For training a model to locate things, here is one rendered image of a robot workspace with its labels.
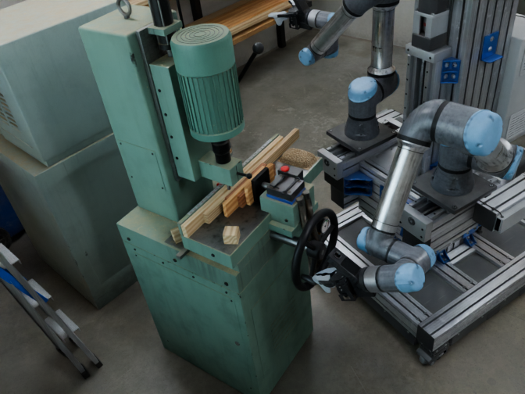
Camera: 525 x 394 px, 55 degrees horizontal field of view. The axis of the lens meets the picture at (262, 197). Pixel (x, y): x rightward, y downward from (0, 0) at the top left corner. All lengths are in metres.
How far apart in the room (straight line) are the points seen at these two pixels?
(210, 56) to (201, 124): 0.22
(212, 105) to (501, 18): 1.08
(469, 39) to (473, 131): 0.59
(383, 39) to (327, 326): 1.32
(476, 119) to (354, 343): 1.37
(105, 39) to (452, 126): 1.02
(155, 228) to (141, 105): 0.50
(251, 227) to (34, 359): 1.49
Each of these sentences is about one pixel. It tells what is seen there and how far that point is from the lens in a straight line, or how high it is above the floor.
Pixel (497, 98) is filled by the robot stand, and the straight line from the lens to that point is 2.22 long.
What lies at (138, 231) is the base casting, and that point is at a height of 0.80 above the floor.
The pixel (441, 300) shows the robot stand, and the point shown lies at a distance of 2.38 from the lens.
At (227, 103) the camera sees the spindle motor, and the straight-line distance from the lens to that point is 1.51.
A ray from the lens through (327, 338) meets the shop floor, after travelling 2.47.
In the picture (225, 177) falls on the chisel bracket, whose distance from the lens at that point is 1.68.
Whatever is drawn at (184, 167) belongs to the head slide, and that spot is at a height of 1.05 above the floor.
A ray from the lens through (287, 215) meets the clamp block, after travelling 1.67.
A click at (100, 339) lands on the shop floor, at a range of 2.72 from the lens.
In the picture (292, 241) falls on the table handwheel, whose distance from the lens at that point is 1.72.
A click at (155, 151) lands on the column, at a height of 1.12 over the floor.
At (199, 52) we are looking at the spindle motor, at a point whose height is 1.49.
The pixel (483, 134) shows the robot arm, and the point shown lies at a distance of 1.39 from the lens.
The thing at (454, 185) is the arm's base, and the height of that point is 0.85.
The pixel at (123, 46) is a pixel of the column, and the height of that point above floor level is 1.48.
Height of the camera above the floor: 2.01
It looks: 38 degrees down
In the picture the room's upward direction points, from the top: 8 degrees counter-clockwise
